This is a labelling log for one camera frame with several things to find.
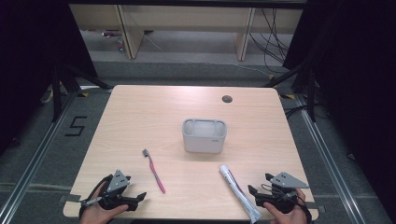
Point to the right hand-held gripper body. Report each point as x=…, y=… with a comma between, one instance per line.
x=280, y=196

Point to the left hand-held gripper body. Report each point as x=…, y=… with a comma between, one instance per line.
x=116, y=185

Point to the white toothpaste tube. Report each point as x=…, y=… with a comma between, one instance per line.
x=236, y=187

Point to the pink toothbrush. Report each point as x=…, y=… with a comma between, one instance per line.
x=154, y=173

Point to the grey toothbrush holder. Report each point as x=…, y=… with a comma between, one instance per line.
x=204, y=141

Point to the person's right hand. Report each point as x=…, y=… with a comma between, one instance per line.
x=286, y=217

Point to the grey tape strip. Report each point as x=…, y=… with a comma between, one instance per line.
x=70, y=198
x=314, y=206

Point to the black metal stand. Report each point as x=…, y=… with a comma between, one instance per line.
x=311, y=93
x=57, y=93

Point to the dark curtain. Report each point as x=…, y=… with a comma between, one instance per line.
x=358, y=77
x=31, y=62

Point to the small coloured items under shelf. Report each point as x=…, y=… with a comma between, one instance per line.
x=120, y=43

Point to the light wooden shelf unit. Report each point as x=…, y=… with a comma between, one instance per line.
x=186, y=18

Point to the metal floor rail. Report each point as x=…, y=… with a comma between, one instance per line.
x=34, y=165
x=330, y=168

